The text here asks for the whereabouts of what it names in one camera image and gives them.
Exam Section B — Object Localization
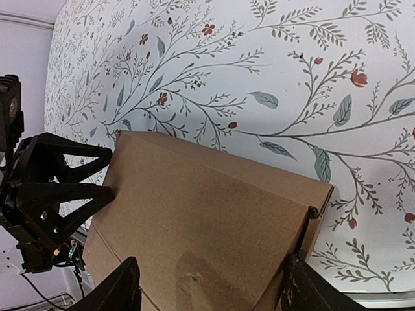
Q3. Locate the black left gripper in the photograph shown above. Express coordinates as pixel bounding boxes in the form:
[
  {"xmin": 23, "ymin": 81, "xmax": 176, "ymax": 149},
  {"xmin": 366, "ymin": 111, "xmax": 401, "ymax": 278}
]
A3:
[{"xmin": 1, "ymin": 133, "xmax": 115, "ymax": 274}]

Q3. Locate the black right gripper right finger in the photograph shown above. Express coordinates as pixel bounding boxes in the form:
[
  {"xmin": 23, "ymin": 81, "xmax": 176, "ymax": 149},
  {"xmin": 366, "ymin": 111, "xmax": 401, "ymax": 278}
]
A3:
[{"xmin": 281, "ymin": 253, "xmax": 366, "ymax": 311}]

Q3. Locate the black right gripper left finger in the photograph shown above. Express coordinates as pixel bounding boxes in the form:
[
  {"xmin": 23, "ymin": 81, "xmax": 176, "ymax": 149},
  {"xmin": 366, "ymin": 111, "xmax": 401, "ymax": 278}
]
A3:
[{"xmin": 68, "ymin": 257, "xmax": 142, "ymax": 311}]

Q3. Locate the brown cardboard box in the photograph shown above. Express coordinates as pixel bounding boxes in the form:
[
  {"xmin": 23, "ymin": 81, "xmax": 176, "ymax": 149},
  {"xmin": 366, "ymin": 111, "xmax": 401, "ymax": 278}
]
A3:
[{"xmin": 83, "ymin": 132, "xmax": 333, "ymax": 310}]

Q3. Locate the floral patterned table mat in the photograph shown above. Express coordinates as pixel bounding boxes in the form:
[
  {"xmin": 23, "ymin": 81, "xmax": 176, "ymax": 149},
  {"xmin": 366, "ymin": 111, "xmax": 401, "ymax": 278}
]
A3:
[{"xmin": 44, "ymin": 1, "xmax": 414, "ymax": 292}]

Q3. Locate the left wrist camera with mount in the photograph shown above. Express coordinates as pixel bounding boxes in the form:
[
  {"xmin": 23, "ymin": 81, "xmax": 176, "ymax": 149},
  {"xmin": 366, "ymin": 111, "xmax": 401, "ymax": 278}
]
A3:
[{"xmin": 1, "ymin": 74, "xmax": 24, "ymax": 173}]

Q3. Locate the left aluminium corner post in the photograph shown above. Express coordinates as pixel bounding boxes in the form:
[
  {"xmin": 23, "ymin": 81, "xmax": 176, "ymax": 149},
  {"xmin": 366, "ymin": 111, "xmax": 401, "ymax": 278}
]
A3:
[{"xmin": 0, "ymin": 10, "xmax": 55, "ymax": 30}]

